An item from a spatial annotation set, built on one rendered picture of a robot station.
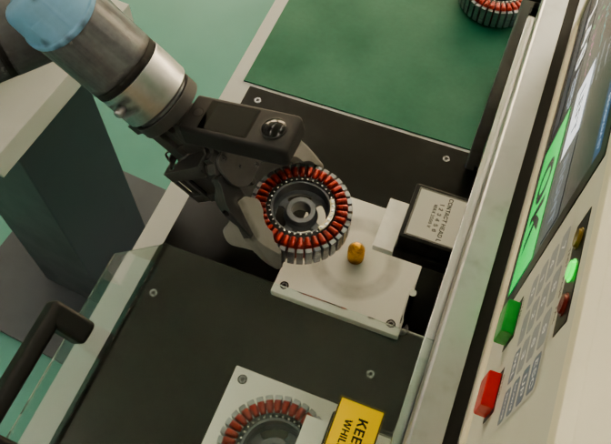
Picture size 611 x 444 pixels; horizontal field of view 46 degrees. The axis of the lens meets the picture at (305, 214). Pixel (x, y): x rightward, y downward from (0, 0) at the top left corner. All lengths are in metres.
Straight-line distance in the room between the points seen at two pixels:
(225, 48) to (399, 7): 1.04
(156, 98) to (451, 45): 0.53
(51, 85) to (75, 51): 0.42
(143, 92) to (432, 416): 0.39
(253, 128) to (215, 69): 1.37
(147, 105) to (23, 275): 1.15
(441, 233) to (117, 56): 0.34
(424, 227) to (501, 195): 0.21
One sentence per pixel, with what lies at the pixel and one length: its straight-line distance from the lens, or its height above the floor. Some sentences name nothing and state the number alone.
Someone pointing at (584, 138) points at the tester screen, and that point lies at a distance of 0.35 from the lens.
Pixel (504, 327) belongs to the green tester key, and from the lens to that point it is 0.36.
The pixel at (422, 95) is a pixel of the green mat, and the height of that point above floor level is 0.75.
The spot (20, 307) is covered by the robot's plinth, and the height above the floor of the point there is 0.02.
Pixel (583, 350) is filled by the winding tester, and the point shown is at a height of 1.32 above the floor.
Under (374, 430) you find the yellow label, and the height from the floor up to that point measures 1.07.
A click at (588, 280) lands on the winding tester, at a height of 1.32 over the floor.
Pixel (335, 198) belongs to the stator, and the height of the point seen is 0.85.
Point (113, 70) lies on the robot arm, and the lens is 0.66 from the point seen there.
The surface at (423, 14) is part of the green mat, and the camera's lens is 1.11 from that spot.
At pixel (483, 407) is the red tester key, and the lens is 0.35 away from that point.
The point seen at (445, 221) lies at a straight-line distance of 0.70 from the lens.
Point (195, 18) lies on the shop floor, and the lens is 2.18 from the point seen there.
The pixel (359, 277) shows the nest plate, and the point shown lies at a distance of 0.81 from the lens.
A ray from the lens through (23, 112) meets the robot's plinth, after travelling 1.05.
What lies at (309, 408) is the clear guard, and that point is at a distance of 0.47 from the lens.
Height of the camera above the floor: 1.52
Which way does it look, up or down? 60 degrees down
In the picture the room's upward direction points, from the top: straight up
